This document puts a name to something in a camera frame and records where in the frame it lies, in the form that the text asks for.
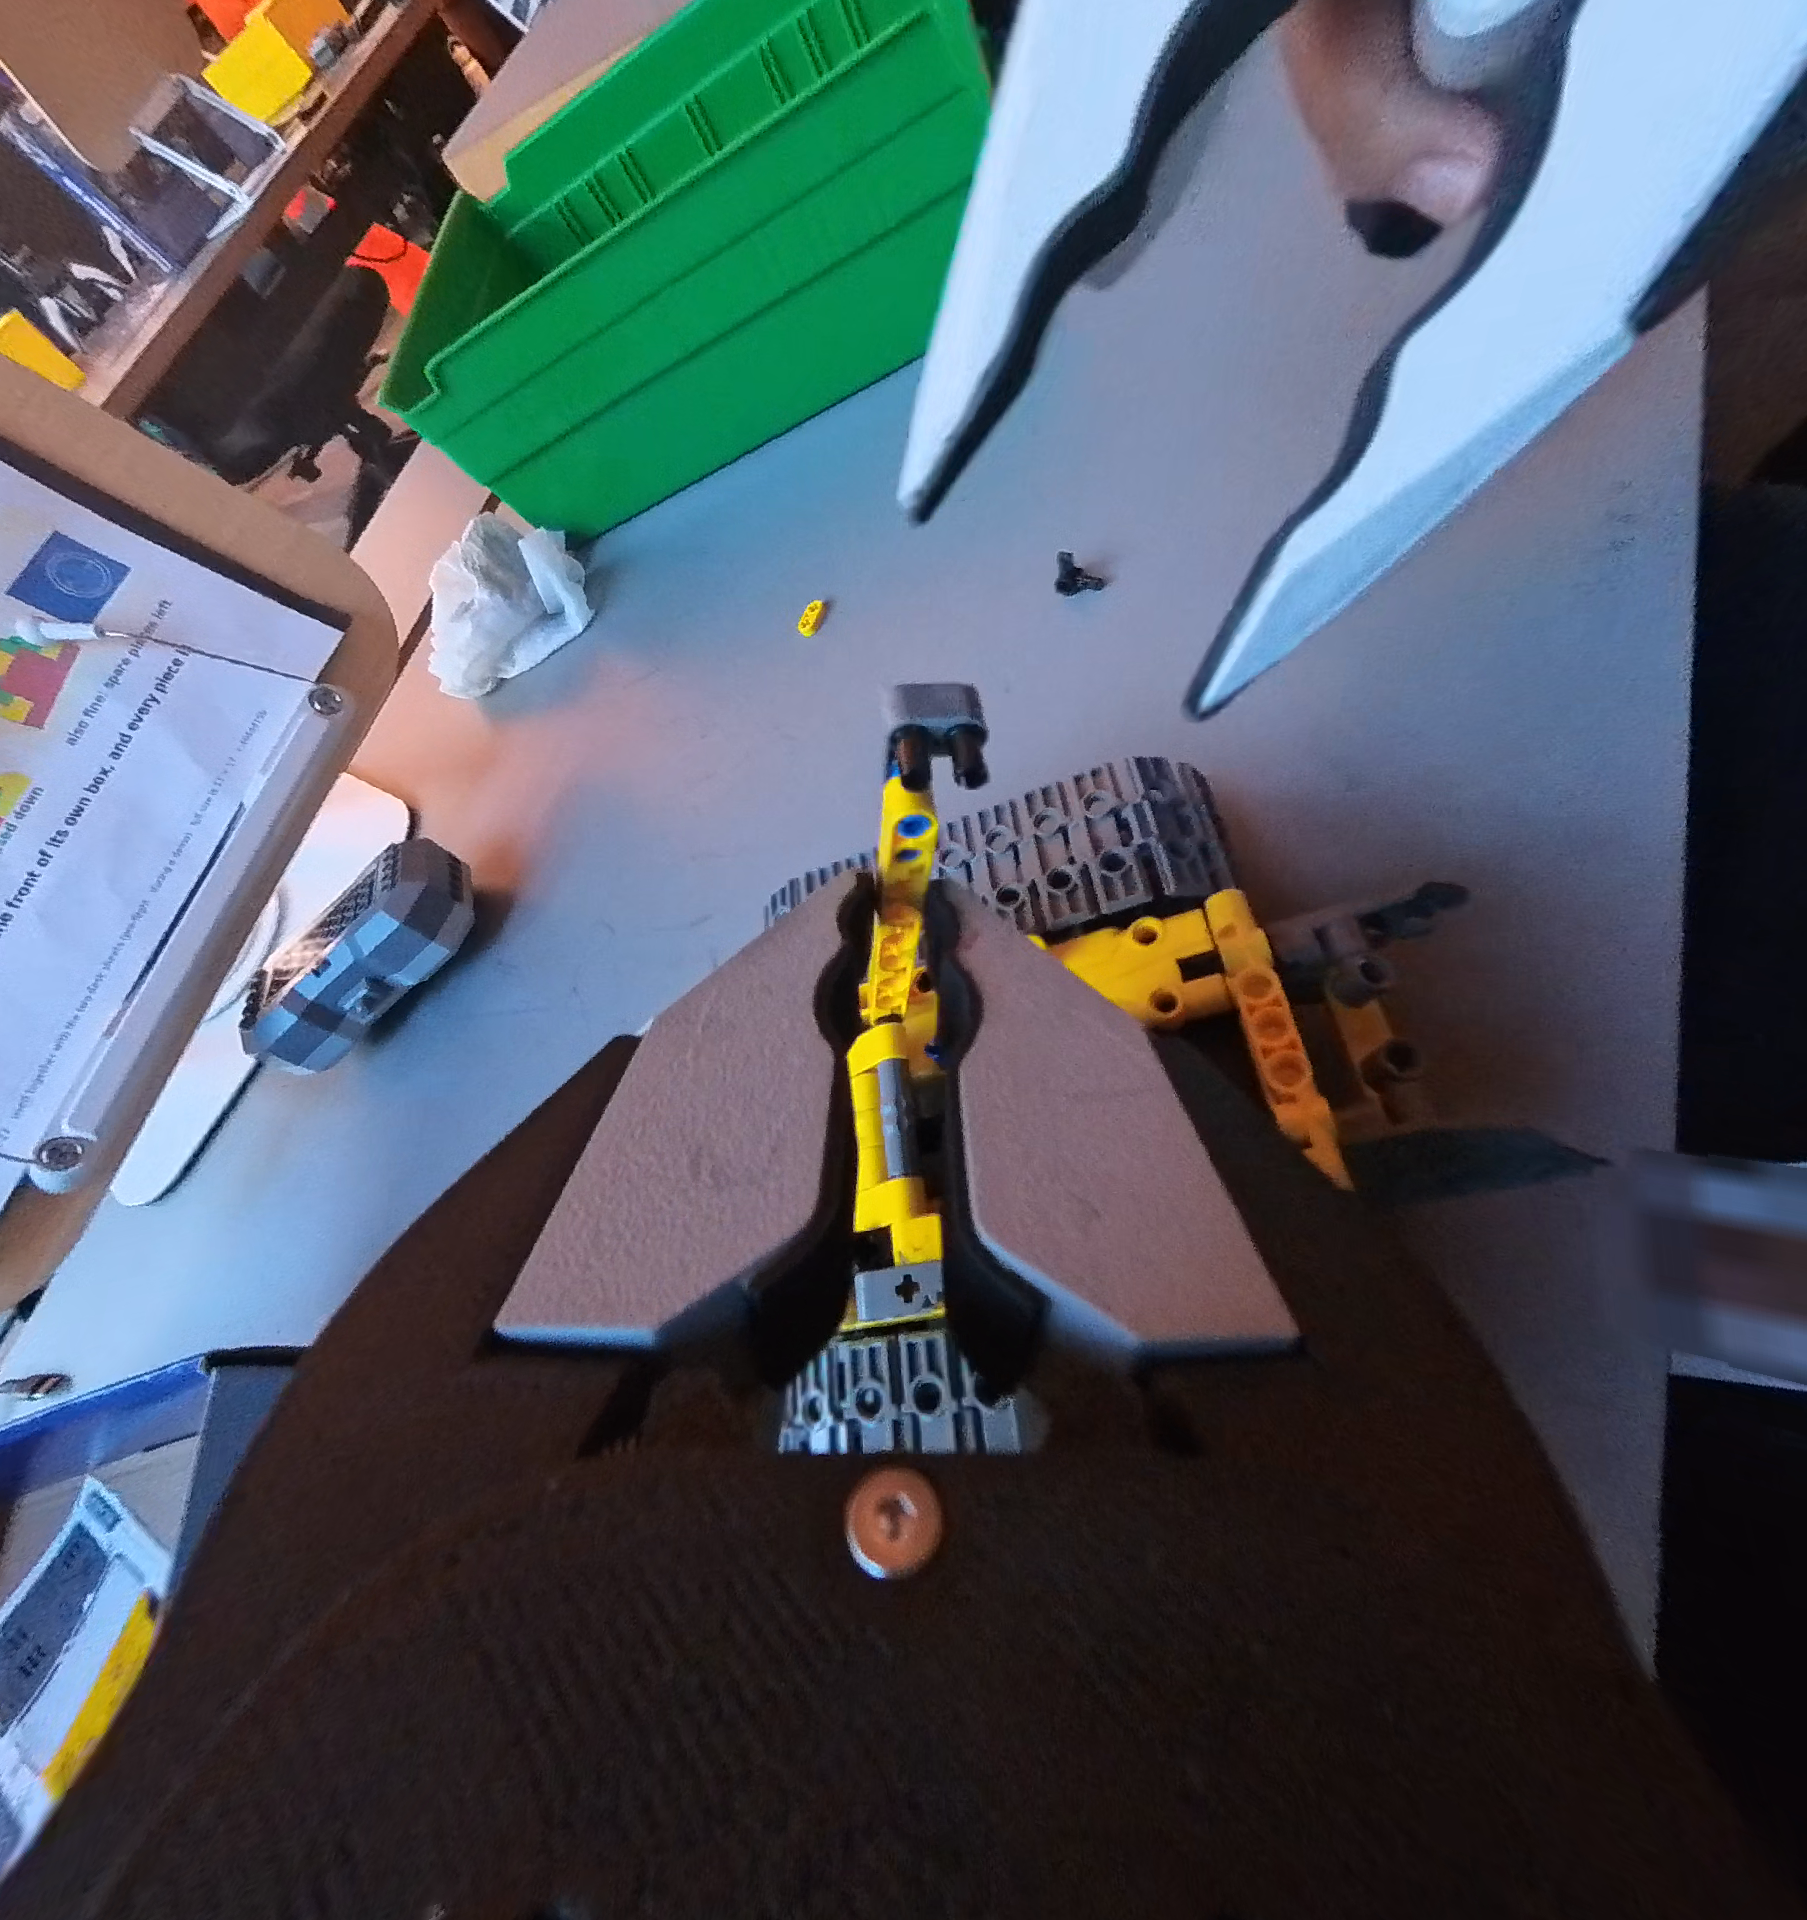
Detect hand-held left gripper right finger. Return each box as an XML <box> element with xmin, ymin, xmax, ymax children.
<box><xmin>936</xmin><ymin>880</ymin><xmax>1301</xmax><ymax>1391</ymax></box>

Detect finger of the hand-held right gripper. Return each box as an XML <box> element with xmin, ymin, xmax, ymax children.
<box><xmin>1182</xmin><ymin>0</ymin><xmax>1807</xmax><ymax>724</ymax></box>
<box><xmin>894</xmin><ymin>0</ymin><xmax>1301</xmax><ymax>528</ymax></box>

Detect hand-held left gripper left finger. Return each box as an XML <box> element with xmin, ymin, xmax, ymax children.
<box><xmin>491</xmin><ymin>871</ymin><xmax>870</xmax><ymax>1386</ymax></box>

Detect yellow toy tracked robot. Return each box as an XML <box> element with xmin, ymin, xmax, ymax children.
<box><xmin>763</xmin><ymin>759</ymin><xmax>1608</xmax><ymax>1459</ymax></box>

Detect grey connector two black pins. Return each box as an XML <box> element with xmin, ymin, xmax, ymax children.
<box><xmin>885</xmin><ymin>684</ymin><xmax>997</xmax><ymax>791</ymax></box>

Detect grey desk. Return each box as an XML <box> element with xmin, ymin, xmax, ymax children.
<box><xmin>0</xmin><ymin>0</ymin><xmax>1710</xmax><ymax>1669</ymax></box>

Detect person's right hand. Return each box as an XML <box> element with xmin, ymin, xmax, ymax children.
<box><xmin>1278</xmin><ymin>0</ymin><xmax>1507</xmax><ymax>260</ymax></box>

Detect green plastic bin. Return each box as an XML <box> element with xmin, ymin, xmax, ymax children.
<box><xmin>378</xmin><ymin>0</ymin><xmax>995</xmax><ymax>542</ymax></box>

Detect grey brick battery block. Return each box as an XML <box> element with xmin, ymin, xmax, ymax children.
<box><xmin>237</xmin><ymin>838</ymin><xmax>479</xmax><ymax>1076</ymax></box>

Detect white crumpled tissue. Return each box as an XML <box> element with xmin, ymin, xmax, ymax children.
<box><xmin>426</xmin><ymin>515</ymin><xmax>592</xmax><ymax>703</ymax></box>

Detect dark blue cardboard kit box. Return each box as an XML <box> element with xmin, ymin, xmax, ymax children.
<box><xmin>0</xmin><ymin>1349</ymin><xmax>306</xmax><ymax>1920</ymax></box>

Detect printed instruction sheet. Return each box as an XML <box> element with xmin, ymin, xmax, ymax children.
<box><xmin>0</xmin><ymin>427</ymin><xmax>350</xmax><ymax>1296</ymax></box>

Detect bag of toy parts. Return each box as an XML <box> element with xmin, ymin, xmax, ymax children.
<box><xmin>0</xmin><ymin>1477</ymin><xmax>172</xmax><ymax>1914</ymax></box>

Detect yellow storage bin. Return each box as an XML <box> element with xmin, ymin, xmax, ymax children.
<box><xmin>201</xmin><ymin>15</ymin><xmax>314</xmax><ymax>110</ymax></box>

